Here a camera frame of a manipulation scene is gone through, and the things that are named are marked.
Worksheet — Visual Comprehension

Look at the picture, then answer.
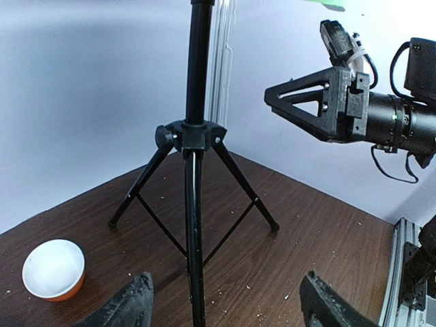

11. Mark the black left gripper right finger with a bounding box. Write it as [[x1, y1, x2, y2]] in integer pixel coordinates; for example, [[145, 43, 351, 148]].
[[299, 270, 377, 327]]

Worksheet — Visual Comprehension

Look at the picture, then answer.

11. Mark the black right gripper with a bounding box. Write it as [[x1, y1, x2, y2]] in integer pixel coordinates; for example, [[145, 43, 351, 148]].
[[264, 67, 370, 143]]

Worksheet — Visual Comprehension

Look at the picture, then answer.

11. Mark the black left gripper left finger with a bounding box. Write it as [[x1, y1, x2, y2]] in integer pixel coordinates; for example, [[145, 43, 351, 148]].
[[73, 272, 154, 327]]

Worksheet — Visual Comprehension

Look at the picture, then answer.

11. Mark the green sheet booklet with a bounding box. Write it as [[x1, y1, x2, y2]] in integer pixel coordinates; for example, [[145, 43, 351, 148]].
[[307, 0, 345, 12]]

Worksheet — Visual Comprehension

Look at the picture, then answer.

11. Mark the black music stand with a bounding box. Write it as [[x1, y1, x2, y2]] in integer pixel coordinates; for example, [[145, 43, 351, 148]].
[[108, 1, 279, 326]]

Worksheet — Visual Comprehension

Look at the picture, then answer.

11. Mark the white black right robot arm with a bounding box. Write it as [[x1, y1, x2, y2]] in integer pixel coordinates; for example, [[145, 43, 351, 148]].
[[264, 37, 435, 168]]

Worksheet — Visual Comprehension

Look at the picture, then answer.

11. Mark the white orange bowl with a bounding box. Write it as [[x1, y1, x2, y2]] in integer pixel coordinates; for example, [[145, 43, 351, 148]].
[[22, 239, 85, 302]]

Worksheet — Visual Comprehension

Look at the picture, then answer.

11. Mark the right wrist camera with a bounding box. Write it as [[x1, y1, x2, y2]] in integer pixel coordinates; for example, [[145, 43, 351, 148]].
[[320, 20, 371, 74]]

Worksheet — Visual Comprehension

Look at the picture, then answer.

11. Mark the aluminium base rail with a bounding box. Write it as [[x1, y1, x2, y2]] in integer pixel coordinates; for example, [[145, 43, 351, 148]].
[[379, 218, 435, 326]]

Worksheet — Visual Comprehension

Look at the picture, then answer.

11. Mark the right aluminium frame post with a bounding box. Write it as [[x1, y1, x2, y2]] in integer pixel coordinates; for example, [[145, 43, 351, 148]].
[[208, 0, 238, 127]]

